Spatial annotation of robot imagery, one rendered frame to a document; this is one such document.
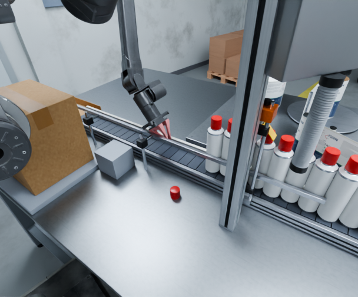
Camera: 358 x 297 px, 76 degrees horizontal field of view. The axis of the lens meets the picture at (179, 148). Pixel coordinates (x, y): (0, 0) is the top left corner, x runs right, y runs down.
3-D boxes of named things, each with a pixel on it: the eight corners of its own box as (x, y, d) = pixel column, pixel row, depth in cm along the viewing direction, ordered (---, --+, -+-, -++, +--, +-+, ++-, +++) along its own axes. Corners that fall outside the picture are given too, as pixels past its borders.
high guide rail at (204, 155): (324, 201, 59) (327, 198, 59) (324, 204, 59) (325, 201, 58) (72, 105, 109) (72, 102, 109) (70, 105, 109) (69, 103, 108)
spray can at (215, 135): (222, 168, 81) (228, 116, 69) (214, 175, 78) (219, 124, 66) (210, 162, 84) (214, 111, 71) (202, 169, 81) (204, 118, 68)
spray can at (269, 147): (262, 178, 76) (277, 125, 64) (265, 190, 72) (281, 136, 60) (247, 177, 77) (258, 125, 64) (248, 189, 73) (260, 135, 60)
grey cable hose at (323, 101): (308, 166, 52) (346, 73, 39) (304, 175, 49) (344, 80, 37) (291, 161, 53) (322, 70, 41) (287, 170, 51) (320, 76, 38)
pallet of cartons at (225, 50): (278, 73, 407) (288, 33, 368) (236, 89, 355) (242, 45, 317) (244, 63, 457) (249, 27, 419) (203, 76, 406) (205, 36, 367)
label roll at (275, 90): (285, 110, 114) (292, 82, 105) (244, 109, 116) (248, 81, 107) (275, 93, 130) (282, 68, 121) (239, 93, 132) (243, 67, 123)
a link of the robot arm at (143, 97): (129, 98, 85) (134, 92, 80) (142, 90, 88) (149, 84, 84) (139, 114, 86) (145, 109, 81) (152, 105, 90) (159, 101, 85)
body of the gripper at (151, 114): (170, 114, 87) (159, 97, 86) (153, 126, 81) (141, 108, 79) (161, 119, 92) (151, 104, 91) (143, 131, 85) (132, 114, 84)
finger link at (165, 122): (179, 134, 87) (165, 113, 85) (167, 144, 82) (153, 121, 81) (168, 139, 92) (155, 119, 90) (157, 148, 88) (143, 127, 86)
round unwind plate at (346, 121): (362, 111, 111) (363, 109, 110) (359, 142, 91) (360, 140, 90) (294, 97, 125) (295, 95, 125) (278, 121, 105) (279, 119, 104)
